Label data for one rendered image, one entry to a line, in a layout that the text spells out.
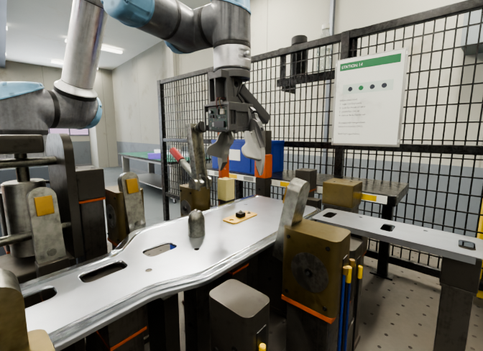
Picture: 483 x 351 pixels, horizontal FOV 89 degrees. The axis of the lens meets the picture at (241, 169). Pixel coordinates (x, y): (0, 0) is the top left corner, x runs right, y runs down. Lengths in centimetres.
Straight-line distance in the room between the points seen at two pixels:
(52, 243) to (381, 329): 75
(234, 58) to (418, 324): 79
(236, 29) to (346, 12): 299
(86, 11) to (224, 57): 49
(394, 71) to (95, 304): 96
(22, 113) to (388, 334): 110
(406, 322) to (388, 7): 290
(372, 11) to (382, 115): 244
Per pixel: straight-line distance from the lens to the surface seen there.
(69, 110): 93
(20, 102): 89
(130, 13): 49
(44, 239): 51
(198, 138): 66
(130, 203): 57
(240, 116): 49
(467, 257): 55
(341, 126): 101
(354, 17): 340
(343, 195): 69
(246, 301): 34
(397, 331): 84
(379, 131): 97
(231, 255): 41
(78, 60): 91
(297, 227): 40
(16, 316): 24
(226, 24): 52
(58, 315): 36
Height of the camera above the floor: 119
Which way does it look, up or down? 8 degrees down
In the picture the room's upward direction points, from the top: straight up
